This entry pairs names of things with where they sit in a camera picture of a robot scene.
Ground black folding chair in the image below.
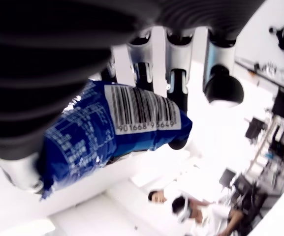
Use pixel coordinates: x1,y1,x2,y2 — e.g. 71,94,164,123
227,172,270,229

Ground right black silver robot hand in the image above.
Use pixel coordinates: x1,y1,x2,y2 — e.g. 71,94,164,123
0,0,268,195

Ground metal shelf rack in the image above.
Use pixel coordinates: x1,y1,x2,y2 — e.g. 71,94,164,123
249,115,284,173

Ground blue Oreo cookie packet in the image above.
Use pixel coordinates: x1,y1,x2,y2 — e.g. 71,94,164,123
37,80,193,201

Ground black-haired person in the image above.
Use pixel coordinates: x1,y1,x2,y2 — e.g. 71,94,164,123
148,190,168,205

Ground seated person in white shirt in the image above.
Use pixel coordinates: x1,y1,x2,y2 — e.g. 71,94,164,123
171,195,246,236

